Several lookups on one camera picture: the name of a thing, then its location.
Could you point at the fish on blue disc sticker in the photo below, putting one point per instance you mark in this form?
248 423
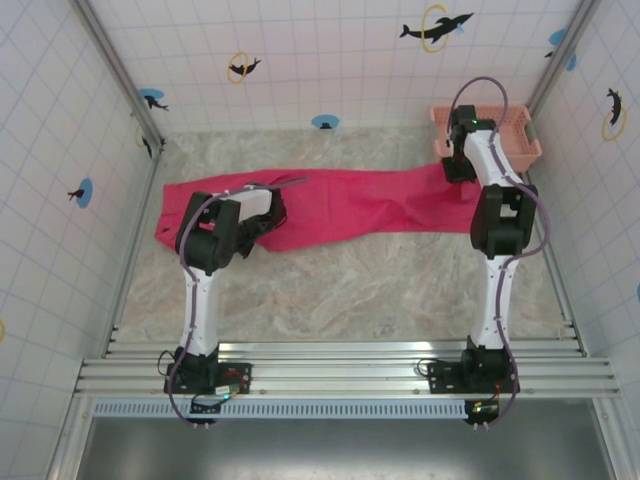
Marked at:
82 192

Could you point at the aluminium frame post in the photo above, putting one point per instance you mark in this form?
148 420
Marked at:
125 85
560 55

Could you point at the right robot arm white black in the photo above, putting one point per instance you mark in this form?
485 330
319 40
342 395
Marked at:
492 300

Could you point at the aluminium mounting rail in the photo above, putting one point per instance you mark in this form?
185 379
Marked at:
350 372

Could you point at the black base plate right arm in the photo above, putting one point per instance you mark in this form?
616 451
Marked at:
442 380

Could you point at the dolphin on blue disc sticker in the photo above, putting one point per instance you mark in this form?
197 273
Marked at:
152 99

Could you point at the green circuit board left arm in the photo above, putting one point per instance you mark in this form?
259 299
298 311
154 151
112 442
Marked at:
226 391

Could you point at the pink long pants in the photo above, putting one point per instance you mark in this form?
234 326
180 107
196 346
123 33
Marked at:
350 200

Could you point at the green circuit board right arm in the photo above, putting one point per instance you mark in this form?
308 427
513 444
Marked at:
485 408

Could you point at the aluminium table side rail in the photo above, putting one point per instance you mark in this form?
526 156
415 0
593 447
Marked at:
132 250
560 280

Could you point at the black base plate left arm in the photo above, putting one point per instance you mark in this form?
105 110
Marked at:
240 377

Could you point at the blue oval sticker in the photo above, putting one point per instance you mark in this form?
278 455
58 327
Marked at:
325 121

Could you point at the blue disc sticker behind post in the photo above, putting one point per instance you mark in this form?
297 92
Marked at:
557 39

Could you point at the pink plastic basket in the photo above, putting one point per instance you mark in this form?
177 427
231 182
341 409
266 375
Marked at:
525 145

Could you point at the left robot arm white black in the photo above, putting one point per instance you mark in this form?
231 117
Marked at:
202 300

